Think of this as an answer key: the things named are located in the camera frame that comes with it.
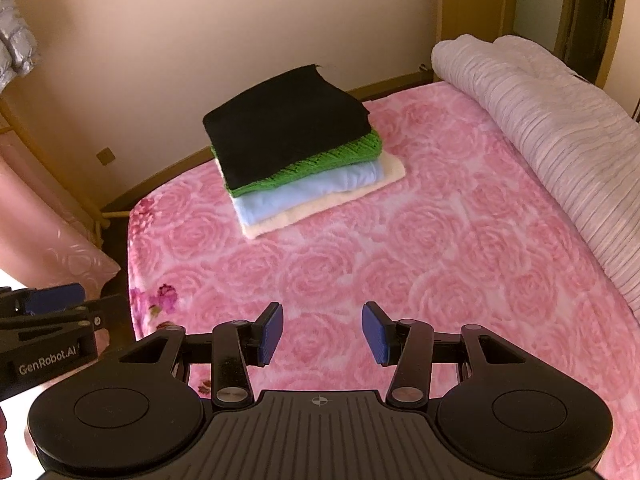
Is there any pink rose-embossed cloth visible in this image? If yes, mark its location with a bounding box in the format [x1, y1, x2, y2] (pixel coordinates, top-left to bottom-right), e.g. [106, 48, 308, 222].
[0, 135, 122, 291]

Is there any person's left hand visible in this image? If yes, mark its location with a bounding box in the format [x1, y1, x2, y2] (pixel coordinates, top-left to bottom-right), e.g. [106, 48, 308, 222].
[0, 402, 10, 468]

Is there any black knit cardigan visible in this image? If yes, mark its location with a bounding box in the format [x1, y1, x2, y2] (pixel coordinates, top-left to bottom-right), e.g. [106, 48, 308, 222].
[202, 63, 372, 190]

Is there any lilac striped quilt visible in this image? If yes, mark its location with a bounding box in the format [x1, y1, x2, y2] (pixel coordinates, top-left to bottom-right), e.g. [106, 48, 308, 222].
[431, 34, 640, 313]

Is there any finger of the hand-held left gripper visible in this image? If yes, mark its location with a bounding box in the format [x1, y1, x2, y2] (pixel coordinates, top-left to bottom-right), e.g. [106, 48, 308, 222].
[0, 282, 87, 317]
[0, 294, 132, 335]

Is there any brown wooden door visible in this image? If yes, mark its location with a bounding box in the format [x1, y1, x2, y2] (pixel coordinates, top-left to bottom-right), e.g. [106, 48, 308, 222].
[439, 0, 631, 86]

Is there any green knit sweater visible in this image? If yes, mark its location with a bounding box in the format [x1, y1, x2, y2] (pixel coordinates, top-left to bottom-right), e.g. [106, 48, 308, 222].
[211, 130, 385, 198]

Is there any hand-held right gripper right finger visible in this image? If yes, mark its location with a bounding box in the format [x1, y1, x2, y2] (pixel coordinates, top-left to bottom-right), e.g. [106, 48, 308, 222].
[361, 301, 526, 408]

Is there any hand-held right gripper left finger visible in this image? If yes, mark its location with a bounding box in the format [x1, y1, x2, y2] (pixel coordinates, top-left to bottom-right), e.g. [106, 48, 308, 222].
[120, 301, 285, 408]

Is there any cream folded garment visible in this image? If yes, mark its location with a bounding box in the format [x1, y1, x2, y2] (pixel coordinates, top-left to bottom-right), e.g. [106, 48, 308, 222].
[242, 152, 407, 241]

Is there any light blue folded garment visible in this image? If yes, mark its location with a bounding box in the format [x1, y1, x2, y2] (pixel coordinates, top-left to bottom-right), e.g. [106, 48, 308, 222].
[231, 160, 386, 228]

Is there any silver puffer jacket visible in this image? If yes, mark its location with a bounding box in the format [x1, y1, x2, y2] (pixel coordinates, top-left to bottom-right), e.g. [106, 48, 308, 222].
[0, 0, 40, 92]

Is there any pink floral blanket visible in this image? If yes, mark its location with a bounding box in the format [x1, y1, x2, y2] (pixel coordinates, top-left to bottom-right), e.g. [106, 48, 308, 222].
[127, 81, 640, 480]

